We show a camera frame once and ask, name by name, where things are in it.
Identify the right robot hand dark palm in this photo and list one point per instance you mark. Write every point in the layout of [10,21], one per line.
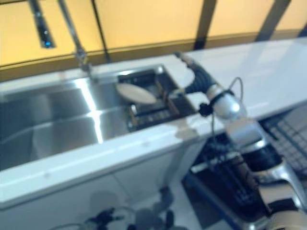
[201,80]

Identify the left robot hand dark palm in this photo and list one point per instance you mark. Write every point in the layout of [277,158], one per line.
[105,216]

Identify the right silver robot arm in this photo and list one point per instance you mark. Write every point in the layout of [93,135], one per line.
[244,134]

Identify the black dish drying rack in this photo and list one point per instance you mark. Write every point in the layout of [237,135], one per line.
[148,115]

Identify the stainless steel sink basin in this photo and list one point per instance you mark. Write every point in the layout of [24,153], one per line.
[60,119]

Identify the chrome pull-down faucet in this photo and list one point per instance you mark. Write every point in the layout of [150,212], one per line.
[72,26]

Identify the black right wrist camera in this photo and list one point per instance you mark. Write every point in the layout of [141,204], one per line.
[205,109]

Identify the dark window frame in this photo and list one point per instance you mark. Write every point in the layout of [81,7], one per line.
[204,19]

